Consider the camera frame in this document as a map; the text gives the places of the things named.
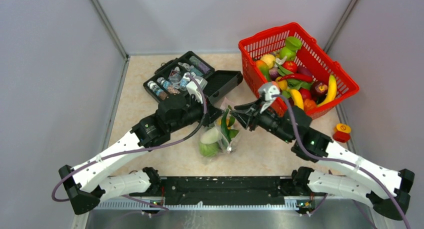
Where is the black poker chip case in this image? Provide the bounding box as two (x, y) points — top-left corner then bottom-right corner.
(143, 51), (243, 104)

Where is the red tomato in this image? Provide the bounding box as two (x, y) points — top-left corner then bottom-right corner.
(282, 61), (298, 73)

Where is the orange pumpkin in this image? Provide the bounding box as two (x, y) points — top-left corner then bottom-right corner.
(303, 98), (317, 112)

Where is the light green pepper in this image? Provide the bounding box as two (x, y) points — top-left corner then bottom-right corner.
(279, 36), (303, 61)

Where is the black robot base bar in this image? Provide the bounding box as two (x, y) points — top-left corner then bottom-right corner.
(129, 176), (327, 207)

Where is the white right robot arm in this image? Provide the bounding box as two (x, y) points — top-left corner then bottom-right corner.
(231, 99), (415, 221)

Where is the clear zip top bag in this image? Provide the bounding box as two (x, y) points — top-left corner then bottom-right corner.
(198, 98), (243, 164)

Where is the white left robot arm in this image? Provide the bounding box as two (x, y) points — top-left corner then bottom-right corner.
(58, 81), (224, 215)

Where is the yellow lemon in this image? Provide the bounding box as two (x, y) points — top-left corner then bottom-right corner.
(260, 54), (276, 69)

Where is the orange mango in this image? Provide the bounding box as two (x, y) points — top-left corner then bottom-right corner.
(255, 59), (272, 82)

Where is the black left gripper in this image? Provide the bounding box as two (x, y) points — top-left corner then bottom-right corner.
(169, 92), (225, 133)

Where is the red chili pepper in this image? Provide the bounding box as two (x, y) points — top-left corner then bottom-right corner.
(277, 73), (314, 83)

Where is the yellow banana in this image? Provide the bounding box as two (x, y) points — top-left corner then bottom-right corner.
(317, 74), (337, 107)

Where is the white radish with leaves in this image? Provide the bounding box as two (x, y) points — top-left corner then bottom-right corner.
(200, 116), (240, 146)

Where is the red apple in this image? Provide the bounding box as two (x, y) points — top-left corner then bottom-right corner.
(309, 80), (329, 97)

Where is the red yellow emergency button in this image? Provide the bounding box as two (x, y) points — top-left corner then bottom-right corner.
(332, 123), (352, 143)

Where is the green cucumber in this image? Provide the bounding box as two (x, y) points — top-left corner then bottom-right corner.
(220, 108), (231, 144)

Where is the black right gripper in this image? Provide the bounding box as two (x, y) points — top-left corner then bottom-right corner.
(229, 96), (292, 143)

